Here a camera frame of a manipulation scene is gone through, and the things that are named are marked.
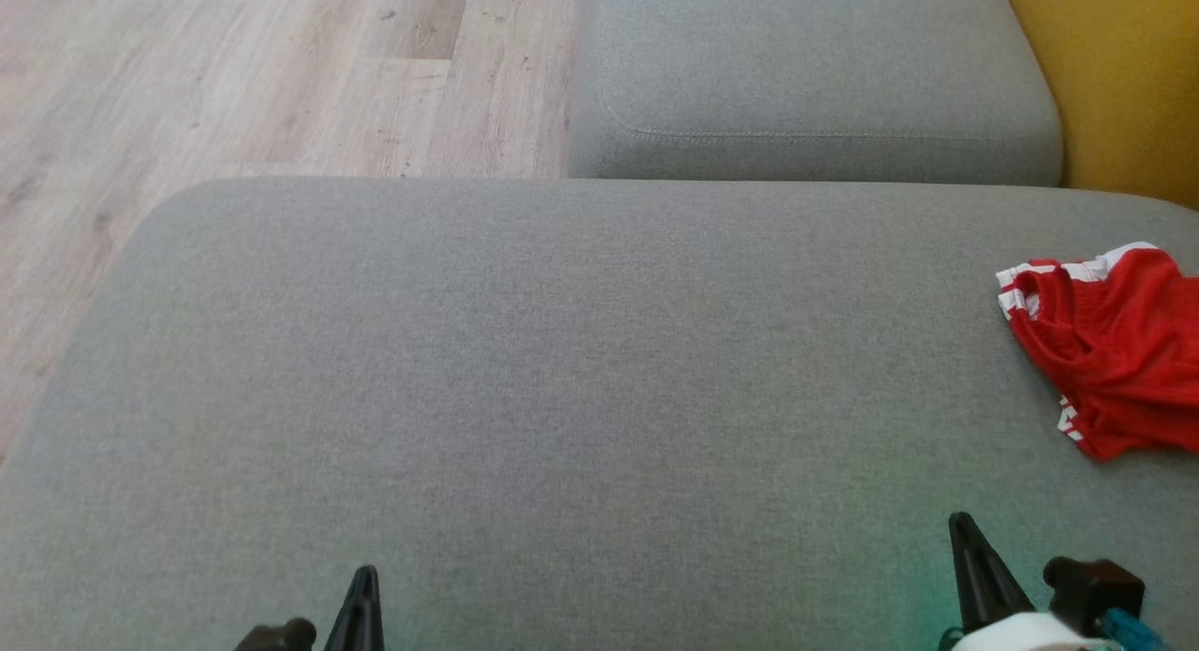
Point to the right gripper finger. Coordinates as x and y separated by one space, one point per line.
969 585
1002 599

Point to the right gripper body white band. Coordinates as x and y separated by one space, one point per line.
1030 637

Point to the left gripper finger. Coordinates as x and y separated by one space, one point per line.
348 628
373 623

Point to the red white basketball jersey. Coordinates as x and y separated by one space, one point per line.
1124 351

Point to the large grey sofa seat cushion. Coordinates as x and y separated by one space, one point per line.
562 398

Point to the yellow sofa cushion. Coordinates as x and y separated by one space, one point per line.
1124 80

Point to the small grey sofa cushion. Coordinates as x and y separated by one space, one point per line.
806 61

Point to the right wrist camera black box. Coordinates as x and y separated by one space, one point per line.
1091 590

